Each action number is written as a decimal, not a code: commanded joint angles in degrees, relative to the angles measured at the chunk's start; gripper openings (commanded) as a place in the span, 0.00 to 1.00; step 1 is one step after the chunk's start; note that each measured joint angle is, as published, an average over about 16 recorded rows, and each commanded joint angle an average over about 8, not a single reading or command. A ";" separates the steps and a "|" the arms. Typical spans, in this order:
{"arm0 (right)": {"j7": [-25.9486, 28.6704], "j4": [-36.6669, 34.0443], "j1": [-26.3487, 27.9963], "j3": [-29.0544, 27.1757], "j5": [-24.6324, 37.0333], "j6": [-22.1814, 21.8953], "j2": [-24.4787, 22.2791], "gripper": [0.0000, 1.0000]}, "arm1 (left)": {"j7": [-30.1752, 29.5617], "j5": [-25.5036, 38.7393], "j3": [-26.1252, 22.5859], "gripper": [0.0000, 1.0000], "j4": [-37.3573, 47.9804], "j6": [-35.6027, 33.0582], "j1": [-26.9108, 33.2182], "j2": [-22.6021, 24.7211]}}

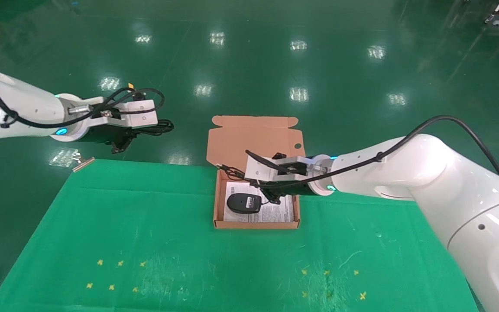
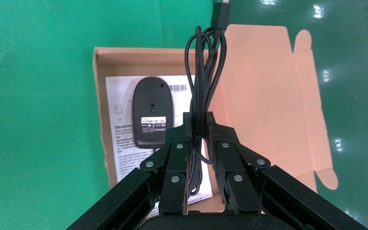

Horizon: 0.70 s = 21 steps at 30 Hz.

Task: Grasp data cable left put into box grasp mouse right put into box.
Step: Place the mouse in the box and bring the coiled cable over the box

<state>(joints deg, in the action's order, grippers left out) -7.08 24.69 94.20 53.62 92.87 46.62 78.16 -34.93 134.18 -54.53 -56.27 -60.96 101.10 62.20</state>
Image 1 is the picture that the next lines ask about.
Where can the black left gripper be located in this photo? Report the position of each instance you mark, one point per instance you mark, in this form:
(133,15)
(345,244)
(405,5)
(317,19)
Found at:
(106,135)

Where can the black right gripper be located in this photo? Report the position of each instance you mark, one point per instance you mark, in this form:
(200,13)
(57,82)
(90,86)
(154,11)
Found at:
(288,188)

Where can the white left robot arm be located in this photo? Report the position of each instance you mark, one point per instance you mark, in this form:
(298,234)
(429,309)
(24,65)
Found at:
(20,108)

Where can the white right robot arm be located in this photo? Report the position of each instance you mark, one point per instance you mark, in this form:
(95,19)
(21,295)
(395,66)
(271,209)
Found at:
(448,186)

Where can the orange cardboard box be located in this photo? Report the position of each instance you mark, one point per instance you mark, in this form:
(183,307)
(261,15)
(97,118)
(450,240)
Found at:
(254,138)

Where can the white printed instruction sheet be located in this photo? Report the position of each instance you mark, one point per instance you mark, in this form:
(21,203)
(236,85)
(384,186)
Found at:
(280,212)

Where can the metal binder clip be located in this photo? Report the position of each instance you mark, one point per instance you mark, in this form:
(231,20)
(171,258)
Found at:
(83,164)

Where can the green table mat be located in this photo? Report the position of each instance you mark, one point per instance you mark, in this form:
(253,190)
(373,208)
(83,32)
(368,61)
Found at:
(232,260)

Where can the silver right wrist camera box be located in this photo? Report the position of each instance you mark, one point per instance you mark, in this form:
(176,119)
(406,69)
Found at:
(260,171)

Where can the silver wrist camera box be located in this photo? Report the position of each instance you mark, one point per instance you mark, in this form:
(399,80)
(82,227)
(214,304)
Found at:
(260,171)
(141,115)

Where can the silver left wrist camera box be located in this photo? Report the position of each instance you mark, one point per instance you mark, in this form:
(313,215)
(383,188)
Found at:
(141,115)

